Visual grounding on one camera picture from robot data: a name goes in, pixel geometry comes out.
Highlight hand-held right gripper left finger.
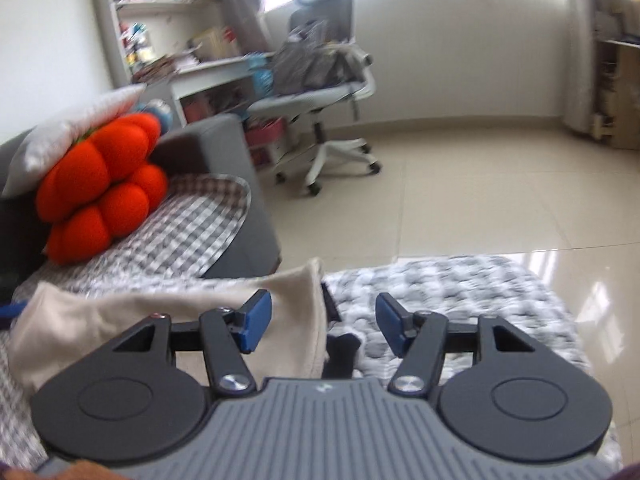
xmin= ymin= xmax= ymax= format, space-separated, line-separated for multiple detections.
xmin=111 ymin=289 xmax=273 ymax=396

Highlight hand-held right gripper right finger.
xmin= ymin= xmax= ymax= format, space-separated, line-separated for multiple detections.
xmin=375 ymin=292 xmax=538 ymax=396

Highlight black top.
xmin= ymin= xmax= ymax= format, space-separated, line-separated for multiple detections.
xmin=320 ymin=280 xmax=363 ymax=380

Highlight beige printed sweatshirt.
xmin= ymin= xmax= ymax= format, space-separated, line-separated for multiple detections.
xmin=9 ymin=257 xmax=328 ymax=396

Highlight grey checked quilt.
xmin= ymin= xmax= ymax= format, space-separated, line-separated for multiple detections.
xmin=0 ymin=174 xmax=621 ymax=471

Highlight orange plush cushion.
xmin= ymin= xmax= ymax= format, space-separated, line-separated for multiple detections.
xmin=35 ymin=112 xmax=170 ymax=266

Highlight grey sofa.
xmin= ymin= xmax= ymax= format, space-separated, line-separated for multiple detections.
xmin=0 ymin=112 xmax=282 ymax=301

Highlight white pillow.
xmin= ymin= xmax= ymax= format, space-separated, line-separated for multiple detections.
xmin=2 ymin=84 xmax=147 ymax=197

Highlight white pink storage box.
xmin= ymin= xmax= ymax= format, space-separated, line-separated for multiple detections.
xmin=245 ymin=117 xmax=288 ymax=168

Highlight grey office chair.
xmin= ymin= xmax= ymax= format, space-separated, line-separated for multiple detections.
xmin=247 ymin=0 xmax=383 ymax=197

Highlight teal bag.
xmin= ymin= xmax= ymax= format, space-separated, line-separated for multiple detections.
xmin=250 ymin=55 xmax=275 ymax=98

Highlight grey backpack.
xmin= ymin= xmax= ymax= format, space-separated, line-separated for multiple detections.
xmin=270 ymin=20 xmax=366 ymax=96

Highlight grey curtain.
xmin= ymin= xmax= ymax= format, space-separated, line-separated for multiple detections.
xmin=560 ymin=0 xmax=601 ymax=133
xmin=210 ymin=0 xmax=273 ymax=56

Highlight wooden shelf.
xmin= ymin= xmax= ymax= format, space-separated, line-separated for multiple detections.
xmin=590 ymin=0 xmax=640 ymax=150

